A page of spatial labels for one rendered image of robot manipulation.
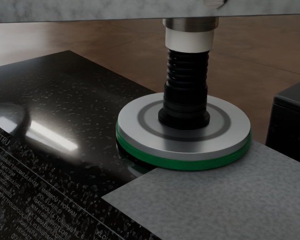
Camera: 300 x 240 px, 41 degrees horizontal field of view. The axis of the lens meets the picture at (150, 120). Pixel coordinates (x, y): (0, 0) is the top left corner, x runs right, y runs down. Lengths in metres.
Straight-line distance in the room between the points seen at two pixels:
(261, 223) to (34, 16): 0.45
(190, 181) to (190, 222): 0.08
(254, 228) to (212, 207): 0.06
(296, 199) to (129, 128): 0.26
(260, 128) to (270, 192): 1.94
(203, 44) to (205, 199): 0.21
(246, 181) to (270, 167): 0.06
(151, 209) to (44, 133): 0.25
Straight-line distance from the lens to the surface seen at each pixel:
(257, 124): 2.55
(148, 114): 0.66
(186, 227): 0.49
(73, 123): 0.70
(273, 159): 0.63
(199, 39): 0.57
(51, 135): 0.67
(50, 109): 0.76
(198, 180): 0.56
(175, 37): 0.57
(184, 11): 0.53
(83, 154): 0.61
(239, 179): 0.57
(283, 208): 0.54
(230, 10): 0.51
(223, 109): 0.69
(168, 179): 0.56
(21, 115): 0.75
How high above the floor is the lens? 1.15
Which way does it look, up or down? 28 degrees down
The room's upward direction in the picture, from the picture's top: 1 degrees clockwise
